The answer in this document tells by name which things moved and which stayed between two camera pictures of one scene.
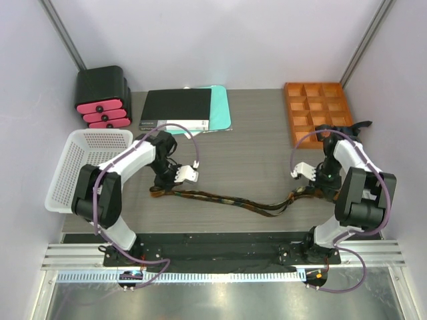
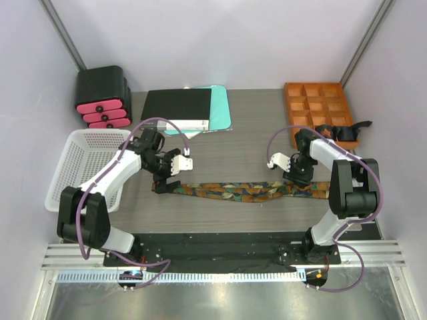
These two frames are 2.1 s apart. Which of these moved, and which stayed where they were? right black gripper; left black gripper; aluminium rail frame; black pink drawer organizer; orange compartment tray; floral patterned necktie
Moved: right black gripper; floral patterned necktie
Stayed: black pink drawer organizer; left black gripper; aluminium rail frame; orange compartment tray
